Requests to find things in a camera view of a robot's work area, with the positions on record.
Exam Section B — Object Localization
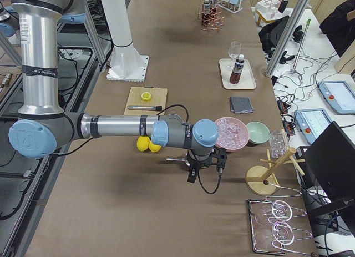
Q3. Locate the tea bottle white label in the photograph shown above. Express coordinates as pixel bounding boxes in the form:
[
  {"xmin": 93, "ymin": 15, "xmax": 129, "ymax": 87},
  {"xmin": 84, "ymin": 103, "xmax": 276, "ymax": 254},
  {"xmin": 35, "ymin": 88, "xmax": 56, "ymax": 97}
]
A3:
[{"xmin": 201, "ymin": 0, "xmax": 211, "ymax": 26}]

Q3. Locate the metal ice scoop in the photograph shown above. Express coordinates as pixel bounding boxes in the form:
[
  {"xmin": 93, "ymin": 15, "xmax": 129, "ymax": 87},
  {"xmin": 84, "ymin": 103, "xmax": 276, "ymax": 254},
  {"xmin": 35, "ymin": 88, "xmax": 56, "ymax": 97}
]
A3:
[{"xmin": 166, "ymin": 155, "xmax": 190, "ymax": 167}]

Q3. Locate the blue teach pendant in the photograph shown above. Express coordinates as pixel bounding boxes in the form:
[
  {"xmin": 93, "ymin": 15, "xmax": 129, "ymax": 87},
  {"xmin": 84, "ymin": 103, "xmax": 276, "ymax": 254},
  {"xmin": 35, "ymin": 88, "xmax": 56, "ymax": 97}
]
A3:
[
  {"xmin": 318, "ymin": 81, "xmax": 354, "ymax": 115},
  {"xmin": 295, "ymin": 108, "xmax": 332, "ymax": 144}
]

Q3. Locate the lemon half slice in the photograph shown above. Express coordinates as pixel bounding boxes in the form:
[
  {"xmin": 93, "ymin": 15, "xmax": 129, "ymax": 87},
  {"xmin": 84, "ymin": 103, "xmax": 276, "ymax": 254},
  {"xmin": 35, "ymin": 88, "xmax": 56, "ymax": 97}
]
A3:
[{"xmin": 141, "ymin": 92, "xmax": 152, "ymax": 101}]

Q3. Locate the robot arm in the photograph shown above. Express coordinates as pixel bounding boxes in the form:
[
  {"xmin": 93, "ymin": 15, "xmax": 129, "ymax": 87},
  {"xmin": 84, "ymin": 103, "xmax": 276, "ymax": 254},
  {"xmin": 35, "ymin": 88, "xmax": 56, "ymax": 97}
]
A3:
[{"xmin": 8, "ymin": 0, "xmax": 227, "ymax": 183}]

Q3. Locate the copper wire bottle basket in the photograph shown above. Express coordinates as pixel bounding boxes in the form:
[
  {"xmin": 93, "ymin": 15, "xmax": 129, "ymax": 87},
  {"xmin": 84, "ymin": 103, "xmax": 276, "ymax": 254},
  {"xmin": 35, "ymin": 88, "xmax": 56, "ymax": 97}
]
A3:
[{"xmin": 197, "ymin": 2, "xmax": 225, "ymax": 31}]

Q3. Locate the grey folded cloth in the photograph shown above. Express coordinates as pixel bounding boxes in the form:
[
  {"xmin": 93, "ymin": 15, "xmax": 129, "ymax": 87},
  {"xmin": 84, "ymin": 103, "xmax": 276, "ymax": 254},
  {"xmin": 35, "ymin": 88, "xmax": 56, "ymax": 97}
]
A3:
[{"xmin": 230, "ymin": 96, "xmax": 254, "ymax": 114}]

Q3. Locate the wooden cup tree stand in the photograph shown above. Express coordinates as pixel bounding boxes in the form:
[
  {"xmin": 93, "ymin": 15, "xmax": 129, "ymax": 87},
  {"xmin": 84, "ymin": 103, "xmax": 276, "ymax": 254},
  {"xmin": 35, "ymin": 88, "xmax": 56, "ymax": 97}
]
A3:
[{"xmin": 245, "ymin": 146, "xmax": 305, "ymax": 196}]

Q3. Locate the pink bowl with ice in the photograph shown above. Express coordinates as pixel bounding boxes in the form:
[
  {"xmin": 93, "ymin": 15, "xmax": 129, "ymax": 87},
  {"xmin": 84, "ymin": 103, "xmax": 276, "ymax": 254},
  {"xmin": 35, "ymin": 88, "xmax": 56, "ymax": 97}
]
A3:
[{"xmin": 215, "ymin": 117, "xmax": 250, "ymax": 153}]

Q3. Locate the metal wine glass rack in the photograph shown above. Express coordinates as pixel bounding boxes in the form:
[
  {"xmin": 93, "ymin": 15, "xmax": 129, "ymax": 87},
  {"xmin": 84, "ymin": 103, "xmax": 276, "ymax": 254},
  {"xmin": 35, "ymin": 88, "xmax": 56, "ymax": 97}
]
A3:
[{"xmin": 247, "ymin": 187, "xmax": 318, "ymax": 256}]

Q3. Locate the clear glass mug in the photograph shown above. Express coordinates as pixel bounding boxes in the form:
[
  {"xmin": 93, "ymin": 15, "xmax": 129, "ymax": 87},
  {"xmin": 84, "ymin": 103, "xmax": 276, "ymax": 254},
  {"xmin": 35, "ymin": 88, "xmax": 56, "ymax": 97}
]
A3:
[{"xmin": 269, "ymin": 129, "xmax": 289, "ymax": 158}]

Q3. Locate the tea bottle in basket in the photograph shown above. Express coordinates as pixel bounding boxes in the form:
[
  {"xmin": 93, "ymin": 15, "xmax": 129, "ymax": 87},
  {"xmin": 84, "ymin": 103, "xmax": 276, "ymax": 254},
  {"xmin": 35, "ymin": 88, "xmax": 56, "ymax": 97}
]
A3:
[{"xmin": 210, "ymin": 0, "xmax": 217, "ymax": 12}]

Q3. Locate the yellow lemon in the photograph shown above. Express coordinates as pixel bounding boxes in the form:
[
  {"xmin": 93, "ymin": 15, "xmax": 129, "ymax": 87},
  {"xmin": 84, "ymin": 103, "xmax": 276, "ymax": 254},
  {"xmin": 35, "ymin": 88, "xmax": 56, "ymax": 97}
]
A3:
[
  {"xmin": 149, "ymin": 141, "xmax": 162, "ymax": 153},
  {"xmin": 136, "ymin": 136, "xmax": 150, "ymax": 152}
]

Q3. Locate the cream serving tray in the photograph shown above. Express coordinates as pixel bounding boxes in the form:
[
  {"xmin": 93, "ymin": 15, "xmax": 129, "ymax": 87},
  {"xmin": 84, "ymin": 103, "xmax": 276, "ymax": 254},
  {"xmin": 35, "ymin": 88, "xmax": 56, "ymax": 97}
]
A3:
[{"xmin": 219, "ymin": 58, "xmax": 256, "ymax": 90}]

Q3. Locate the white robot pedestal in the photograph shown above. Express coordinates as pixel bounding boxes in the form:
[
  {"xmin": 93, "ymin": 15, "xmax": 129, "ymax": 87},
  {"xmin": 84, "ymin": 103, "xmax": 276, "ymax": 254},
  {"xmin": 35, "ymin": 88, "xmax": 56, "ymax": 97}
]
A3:
[{"xmin": 101, "ymin": 0, "xmax": 149, "ymax": 82}]

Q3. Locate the green bowl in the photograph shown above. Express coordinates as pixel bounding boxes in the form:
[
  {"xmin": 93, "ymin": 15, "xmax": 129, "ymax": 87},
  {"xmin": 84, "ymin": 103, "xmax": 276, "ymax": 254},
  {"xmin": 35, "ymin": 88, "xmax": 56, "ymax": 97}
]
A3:
[{"xmin": 246, "ymin": 122, "xmax": 270, "ymax": 146}]

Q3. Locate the steel muddler black tip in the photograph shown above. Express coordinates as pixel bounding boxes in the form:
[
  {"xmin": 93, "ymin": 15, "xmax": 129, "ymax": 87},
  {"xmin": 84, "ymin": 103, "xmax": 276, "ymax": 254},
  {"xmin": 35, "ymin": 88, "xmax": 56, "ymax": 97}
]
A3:
[{"xmin": 127, "ymin": 105, "xmax": 163, "ymax": 112}]

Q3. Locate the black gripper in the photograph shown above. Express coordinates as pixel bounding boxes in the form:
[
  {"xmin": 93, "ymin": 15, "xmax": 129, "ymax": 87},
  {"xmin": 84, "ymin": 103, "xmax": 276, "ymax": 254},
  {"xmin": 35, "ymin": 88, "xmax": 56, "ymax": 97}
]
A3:
[{"xmin": 186, "ymin": 147, "xmax": 227, "ymax": 183}]

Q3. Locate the white cup rack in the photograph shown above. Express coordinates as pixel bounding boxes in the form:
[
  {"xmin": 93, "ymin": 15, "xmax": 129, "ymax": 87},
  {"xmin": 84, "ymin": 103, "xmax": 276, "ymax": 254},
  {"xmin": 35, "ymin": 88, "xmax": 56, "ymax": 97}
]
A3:
[{"xmin": 218, "ymin": 0, "xmax": 243, "ymax": 14}]

